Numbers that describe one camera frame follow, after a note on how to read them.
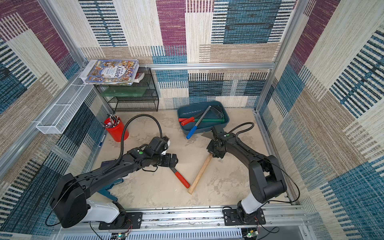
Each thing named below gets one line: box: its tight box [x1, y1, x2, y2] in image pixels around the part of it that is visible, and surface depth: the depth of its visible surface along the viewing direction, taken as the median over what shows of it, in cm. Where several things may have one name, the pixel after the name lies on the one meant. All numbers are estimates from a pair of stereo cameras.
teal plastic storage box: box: [177, 100, 230, 135], surface depth 112 cm
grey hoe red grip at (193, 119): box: [181, 105, 223, 126], surface depth 105 cm
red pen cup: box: [104, 115, 129, 142], surface depth 98 cm
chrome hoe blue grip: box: [186, 105, 224, 140], surface depth 107 cm
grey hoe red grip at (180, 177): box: [169, 166, 191, 189], surface depth 87 cm
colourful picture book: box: [79, 59, 139, 86], surface depth 81 cm
